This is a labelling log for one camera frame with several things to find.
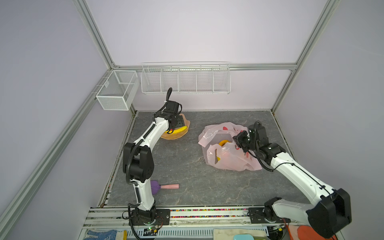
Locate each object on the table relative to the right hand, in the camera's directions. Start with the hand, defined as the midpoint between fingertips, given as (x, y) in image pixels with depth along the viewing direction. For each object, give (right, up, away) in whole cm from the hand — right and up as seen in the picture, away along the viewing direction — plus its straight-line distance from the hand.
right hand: (232, 136), depth 80 cm
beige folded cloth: (-5, -45, -11) cm, 46 cm away
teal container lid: (+3, -46, -12) cm, 47 cm away
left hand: (-31, +7, +12) cm, 34 cm away
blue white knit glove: (-61, -45, -11) cm, 77 cm away
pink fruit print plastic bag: (-7, -6, -5) cm, 10 cm away
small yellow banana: (-32, +3, +24) cm, 40 cm away
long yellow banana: (-2, -6, +21) cm, 22 cm away
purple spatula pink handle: (-42, -28, +3) cm, 51 cm away
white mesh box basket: (-73, +31, +21) cm, 82 cm away
